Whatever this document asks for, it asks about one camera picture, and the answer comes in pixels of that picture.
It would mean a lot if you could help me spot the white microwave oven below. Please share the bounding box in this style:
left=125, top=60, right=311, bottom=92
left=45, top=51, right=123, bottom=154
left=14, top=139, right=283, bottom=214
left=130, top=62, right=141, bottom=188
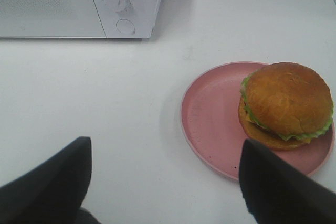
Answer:
left=1, top=0, right=161, bottom=39

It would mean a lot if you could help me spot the round door release button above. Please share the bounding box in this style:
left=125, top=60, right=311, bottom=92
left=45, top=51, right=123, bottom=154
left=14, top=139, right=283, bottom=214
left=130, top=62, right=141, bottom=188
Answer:
left=116, top=19, right=135, bottom=35

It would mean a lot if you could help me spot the pink round plate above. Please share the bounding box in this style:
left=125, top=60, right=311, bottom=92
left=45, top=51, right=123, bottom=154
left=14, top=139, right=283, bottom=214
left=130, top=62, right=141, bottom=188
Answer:
left=181, top=62, right=335, bottom=179

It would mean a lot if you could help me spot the white microwave door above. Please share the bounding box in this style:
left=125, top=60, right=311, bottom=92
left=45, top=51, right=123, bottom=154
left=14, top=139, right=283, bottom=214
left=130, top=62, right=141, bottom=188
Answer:
left=1, top=0, right=106, bottom=38

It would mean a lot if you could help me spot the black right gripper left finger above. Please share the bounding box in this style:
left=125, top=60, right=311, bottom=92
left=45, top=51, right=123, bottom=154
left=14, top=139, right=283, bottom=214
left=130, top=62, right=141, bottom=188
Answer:
left=1, top=136, right=92, bottom=223

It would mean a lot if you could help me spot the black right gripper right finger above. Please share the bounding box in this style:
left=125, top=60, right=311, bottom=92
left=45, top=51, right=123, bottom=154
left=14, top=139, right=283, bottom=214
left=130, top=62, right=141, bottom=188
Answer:
left=238, top=139, right=335, bottom=223

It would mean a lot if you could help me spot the burger with lettuce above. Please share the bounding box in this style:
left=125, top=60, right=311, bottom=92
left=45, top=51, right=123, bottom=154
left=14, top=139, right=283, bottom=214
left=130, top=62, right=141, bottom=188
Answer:
left=238, top=62, right=334, bottom=150

